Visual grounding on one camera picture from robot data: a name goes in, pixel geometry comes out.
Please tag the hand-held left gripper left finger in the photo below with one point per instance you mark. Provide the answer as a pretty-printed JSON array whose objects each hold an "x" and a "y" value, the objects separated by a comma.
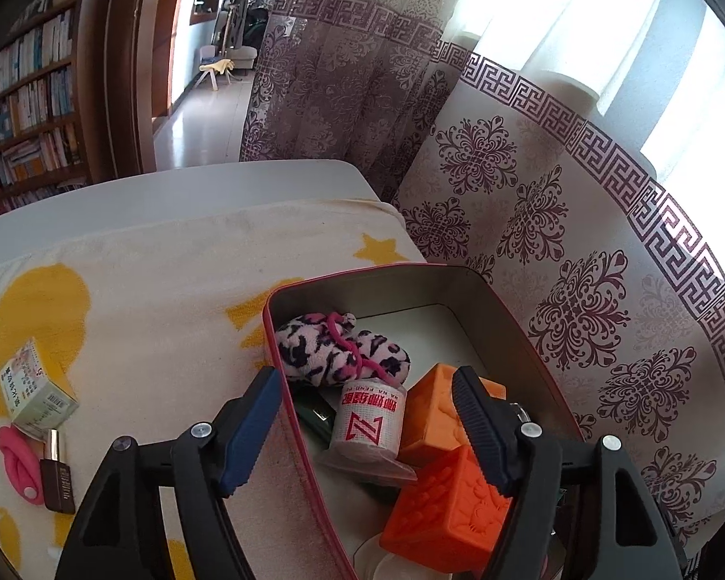
[{"x": 251, "y": 435}]

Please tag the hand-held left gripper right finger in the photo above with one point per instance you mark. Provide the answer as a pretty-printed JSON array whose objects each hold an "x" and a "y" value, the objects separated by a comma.
[{"x": 480, "y": 429}]

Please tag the light orange toy cube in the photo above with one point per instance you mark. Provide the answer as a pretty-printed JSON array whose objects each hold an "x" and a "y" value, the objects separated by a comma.
[{"x": 435, "y": 417}]

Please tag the dark green tube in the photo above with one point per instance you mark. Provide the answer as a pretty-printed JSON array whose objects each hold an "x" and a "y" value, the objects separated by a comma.
[{"x": 317, "y": 417}]

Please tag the dark orange toy cube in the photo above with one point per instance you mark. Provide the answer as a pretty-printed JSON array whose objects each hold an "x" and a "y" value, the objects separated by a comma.
[{"x": 441, "y": 513}]

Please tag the pink leopard plush toy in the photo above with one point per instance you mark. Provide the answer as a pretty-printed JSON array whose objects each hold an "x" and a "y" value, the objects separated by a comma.
[{"x": 314, "y": 350}]

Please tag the bagged white bandage roll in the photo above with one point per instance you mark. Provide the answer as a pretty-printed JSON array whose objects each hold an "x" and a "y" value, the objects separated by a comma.
[{"x": 368, "y": 423}]

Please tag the red tin container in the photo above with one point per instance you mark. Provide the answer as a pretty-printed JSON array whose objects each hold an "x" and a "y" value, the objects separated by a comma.
[{"x": 459, "y": 290}]

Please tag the white yellow printed blanket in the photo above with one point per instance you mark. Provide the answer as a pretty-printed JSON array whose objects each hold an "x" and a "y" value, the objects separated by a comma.
[{"x": 157, "y": 314}]

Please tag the dark brown lipstick case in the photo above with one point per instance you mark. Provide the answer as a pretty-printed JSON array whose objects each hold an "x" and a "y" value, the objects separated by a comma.
[{"x": 57, "y": 483}]

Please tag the small green yellow box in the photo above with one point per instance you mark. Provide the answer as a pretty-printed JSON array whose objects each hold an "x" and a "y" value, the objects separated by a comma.
[{"x": 36, "y": 392}]

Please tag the small pink foam curler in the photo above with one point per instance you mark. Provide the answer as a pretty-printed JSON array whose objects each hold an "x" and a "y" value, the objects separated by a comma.
[{"x": 15, "y": 465}]

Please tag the purple patterned curtain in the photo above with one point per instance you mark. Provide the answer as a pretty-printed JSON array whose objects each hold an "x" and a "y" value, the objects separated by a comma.
[{"x": 519, "y": 193}]

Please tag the small pale chair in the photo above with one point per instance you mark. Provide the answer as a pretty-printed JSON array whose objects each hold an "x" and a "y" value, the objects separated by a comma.
[{"x": 211, "y": 69}]

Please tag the large wooden bookshelf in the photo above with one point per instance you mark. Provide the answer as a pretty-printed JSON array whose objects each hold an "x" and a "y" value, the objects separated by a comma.
[{"x": 30, "y": 102}]

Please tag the white sheer curtain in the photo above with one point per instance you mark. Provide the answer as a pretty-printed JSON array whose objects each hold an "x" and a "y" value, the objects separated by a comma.
[{"x": 580, "y": 12}]

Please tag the wooden door frame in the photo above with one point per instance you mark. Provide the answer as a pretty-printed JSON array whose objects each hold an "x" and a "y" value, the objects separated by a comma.
[{"x": 121, "y": 72}]

